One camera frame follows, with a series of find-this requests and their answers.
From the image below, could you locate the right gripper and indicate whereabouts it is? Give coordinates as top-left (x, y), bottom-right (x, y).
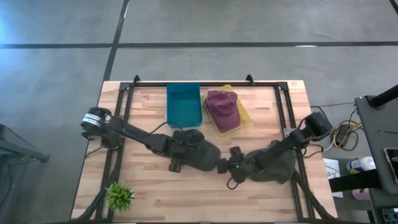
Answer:
top-left (216, 152), bottom-right (259, 184)

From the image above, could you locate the olive green baseball cap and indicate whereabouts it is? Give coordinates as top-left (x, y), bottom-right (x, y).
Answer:
top-left (172, 129), bottom-right (222, 172)
top-left (239, 139), bottom-right (297, 185)

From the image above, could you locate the blue plastic bin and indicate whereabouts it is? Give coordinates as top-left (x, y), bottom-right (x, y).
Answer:
top-left (166, 82), bottom-right (203, 129)

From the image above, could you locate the yellow translucent plastic bin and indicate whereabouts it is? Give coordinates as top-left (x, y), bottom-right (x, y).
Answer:
top-left (201, 83), bottom-right (252, 137)

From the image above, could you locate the maroon baseball cap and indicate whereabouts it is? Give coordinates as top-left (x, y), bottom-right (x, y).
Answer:
top-left (205, 90), bottom-right (242, 133)

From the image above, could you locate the small green artificial plant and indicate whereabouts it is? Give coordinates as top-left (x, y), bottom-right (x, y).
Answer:
top-left (104, 182), bottom-right (136, 213)

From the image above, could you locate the white paper sheet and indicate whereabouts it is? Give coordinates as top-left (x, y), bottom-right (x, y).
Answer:
top-left (323, 157), bottom-right (345, 199)

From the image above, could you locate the black power adapter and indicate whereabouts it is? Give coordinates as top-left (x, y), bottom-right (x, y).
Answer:
top-left (337, 123), bottom-right (352, 146)

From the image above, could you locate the white wipes canister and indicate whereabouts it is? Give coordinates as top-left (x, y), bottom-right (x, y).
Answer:
top-left (346, 156), bottom-right (377, 175)

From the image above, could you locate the pink round object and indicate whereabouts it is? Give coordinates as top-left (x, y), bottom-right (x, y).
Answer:
top-left (352, 188), bottom-right (373, 201)

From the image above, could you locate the grey cart top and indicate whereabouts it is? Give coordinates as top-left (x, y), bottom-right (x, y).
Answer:
top-left (354, 95), bottom-right (398, 195)

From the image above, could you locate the dark side table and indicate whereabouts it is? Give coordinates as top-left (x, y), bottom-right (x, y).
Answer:
top-left (0, 123), bottom-right (50, 163)

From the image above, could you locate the black phone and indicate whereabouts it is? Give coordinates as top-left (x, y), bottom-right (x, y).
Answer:
top-left (383, 147), bottom-right (398, 185)

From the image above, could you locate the dark keypad device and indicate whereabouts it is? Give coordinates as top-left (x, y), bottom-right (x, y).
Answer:
top-left (379, 207), bottom-right (398, 224)

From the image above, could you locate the black pole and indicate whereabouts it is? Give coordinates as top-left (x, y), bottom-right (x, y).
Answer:
top-left (369, 84), bottom-right (398, 109)

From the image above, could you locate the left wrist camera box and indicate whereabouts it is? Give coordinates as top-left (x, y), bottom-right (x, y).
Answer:
top-left (168, 157), bottom-right (183, 173)

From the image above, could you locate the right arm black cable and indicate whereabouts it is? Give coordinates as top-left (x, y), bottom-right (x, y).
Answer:
top-left (226, 176), bottom-right (241, 190)

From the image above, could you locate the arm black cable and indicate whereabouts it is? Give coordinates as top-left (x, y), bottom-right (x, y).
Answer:
top-left (148, 121), bottom-right (187, 138)
top-left (226, 176), bottom-right (241, 190)

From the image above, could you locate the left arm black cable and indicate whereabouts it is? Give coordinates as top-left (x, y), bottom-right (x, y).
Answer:
top-left (148, 121), bottom-right (187, 138)

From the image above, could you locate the black aluminium table frame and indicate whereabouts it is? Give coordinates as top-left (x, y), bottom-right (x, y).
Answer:
top-left (95, 74), bottom-right (336, 223)

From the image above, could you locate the black cable sleeve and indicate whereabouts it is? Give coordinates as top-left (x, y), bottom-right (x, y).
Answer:
top-left (73, 172), bottom-right (121, 222)
top-left (292, 174), bottom-right (336, 222)

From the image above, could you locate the black strap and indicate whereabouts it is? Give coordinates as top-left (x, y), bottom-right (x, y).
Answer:
top-left (328, 169), bottom-right (383, 193)

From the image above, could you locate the bundle of floor cables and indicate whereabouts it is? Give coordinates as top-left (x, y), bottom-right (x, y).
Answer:
top-left (310, 104), bottom-right (364, 152)

